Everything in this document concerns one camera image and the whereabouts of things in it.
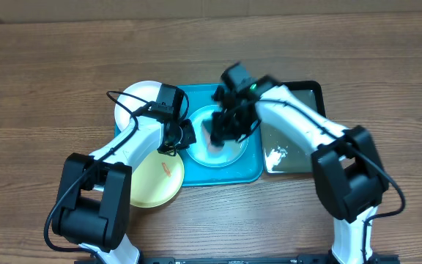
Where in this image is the light blue plate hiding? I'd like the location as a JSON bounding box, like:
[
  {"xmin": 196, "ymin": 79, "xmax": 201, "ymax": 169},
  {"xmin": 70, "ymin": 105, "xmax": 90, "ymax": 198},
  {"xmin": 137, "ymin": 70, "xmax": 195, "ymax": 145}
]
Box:
[{"xmin": 187, "ymin": 105, "xmax": 248, "ymax": 167}]

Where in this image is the yellow plate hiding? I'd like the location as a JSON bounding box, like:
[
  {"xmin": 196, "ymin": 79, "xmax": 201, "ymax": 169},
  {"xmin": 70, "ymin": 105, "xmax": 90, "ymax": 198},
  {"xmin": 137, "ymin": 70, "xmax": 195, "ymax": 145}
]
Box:
[{"xmin": 130, "ymin": 151, "xmax": 185, "ymax": 208}]

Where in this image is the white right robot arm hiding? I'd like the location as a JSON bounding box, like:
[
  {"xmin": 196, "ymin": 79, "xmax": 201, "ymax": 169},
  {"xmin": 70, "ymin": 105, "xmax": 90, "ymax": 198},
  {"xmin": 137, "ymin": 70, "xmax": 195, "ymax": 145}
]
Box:
[{"xmin": 204, "ymin": 63, "xmax": 388, "ymax": 263}]

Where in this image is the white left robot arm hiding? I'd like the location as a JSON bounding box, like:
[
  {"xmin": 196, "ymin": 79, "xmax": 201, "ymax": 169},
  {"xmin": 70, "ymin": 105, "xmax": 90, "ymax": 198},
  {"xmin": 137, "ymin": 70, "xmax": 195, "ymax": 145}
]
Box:
[{"xmin": 43, "ymin": 81, "xmax": 196, "ymax": 263}]

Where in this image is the teal plastic tray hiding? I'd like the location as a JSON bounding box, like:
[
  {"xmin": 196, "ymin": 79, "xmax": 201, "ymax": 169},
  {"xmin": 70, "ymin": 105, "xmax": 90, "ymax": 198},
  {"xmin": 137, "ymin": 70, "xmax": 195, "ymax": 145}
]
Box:
[{"xmin": 113, "ymin": 82, "xmax": 264, "ymax": 188}]

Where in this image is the black water tray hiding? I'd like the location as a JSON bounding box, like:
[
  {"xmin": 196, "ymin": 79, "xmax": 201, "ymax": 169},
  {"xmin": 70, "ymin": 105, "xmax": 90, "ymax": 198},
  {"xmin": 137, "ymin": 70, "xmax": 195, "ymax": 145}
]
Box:
[{"xmin": 259, "ymin": 81, "xmax": 326, "ymax": 174}]

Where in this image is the white plate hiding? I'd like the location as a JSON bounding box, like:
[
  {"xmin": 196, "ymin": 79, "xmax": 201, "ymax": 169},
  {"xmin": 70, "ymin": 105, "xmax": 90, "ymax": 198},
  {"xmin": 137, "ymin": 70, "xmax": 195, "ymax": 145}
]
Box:
[{"xmin": 114, "ymin": 81, "xmax": 162, "ymax": 131}]

